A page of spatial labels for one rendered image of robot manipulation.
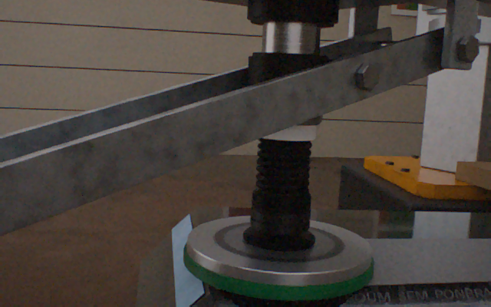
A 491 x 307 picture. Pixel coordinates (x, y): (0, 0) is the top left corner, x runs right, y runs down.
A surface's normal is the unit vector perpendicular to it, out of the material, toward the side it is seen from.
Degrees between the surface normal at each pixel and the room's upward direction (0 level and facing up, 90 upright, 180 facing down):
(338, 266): 0
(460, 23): 90
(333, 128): 90
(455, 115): 90
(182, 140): 90
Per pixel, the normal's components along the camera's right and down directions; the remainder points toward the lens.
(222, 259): 0.05, -0.99
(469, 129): -0.80, 0.04
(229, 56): 0.18, 0.14
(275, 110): 0.59, 0.14
